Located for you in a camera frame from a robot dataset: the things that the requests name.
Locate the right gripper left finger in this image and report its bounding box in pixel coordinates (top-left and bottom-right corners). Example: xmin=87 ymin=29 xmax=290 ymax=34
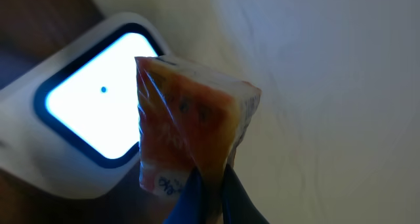
xmin=163 ymin=168 xmax=207 ymax=224

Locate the small orange box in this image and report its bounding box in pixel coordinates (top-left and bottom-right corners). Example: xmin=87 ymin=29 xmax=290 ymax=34
xmin=135 ymin=55 xmax=262 ymax=197

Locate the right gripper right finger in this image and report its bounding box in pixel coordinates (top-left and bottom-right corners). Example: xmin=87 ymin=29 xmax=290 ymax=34
xmin=221 ymin=164 xmax=268 ymax=224

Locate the white barcode scanner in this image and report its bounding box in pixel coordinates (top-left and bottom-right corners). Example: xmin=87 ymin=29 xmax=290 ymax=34
xmin=1 ymin=12 xmax=169 ymax=199

